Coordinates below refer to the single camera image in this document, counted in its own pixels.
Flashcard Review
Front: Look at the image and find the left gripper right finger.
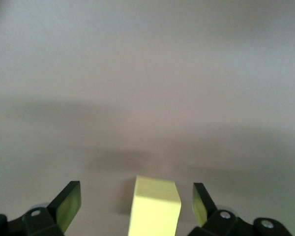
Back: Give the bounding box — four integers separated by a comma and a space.
188, 182, 291, 236

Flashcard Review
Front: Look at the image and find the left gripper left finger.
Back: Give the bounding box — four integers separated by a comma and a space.
0, 181, 82, 236

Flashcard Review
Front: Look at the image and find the yellow foam cube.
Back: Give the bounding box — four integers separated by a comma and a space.
127, 175, 182, 236

